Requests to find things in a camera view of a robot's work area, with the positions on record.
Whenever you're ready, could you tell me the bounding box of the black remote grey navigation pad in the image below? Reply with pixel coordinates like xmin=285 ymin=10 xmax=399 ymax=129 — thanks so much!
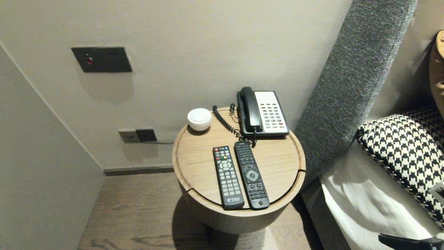
xmin=234 ymin=141 xmax=270 ymax=210

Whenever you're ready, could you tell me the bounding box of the white bed sheet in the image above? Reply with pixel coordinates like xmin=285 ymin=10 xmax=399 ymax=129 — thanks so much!
xmin=319 ymin=139 xmax=444 ymax=250

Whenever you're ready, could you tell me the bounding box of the black white houndstooth pillow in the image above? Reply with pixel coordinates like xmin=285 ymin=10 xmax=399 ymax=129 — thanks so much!
xmin=357 ymin=106 xmax=444 ymax=230

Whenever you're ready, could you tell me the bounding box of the dark grey bed base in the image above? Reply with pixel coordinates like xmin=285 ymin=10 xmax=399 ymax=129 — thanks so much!
xmin=300 ymin=176 xmax=351 ymax=250

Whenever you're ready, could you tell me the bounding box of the round wooden nightstand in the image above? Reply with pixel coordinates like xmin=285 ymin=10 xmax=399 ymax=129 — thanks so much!
xmin=172 ymin=106 xmax=306 ymax=235

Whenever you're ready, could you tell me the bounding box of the grey fabric headboard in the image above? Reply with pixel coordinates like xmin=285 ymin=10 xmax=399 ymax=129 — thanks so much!
xmin=294 ymin=0 xmax=418 ymax=191

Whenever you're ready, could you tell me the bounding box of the light wooden rounded object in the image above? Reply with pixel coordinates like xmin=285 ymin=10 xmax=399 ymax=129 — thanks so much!
xmin=429 ymin=31 xmax=444 ymax=120

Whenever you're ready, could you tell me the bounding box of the black and white telephone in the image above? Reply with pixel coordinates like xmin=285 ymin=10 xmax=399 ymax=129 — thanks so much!
xmin=238 ymin=91 xmax=290 ymax=140

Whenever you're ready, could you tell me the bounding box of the black telephone handset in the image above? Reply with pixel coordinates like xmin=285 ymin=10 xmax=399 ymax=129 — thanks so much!
xmin=237 ymin=87 xmax=263 ymax=134

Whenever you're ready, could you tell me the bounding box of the small white round device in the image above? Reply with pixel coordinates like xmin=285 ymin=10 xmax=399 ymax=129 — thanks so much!
xmin=187 ymin=108 xmax=212 ymax=132

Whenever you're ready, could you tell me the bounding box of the black coiled telephone cord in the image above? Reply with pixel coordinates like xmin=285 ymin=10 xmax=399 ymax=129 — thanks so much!
xmin=212 ymin=105 xmax=258 ymax=148

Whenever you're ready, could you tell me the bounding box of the silver wall socket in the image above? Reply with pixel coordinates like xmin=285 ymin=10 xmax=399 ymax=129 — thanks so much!
xmin=119 ymin=130 xmax=140 ymax=143

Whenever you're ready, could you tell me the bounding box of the dark wall switch panel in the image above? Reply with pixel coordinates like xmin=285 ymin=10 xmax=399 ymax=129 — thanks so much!
xmin=71 ymin=47 xmax=133 ymax=73

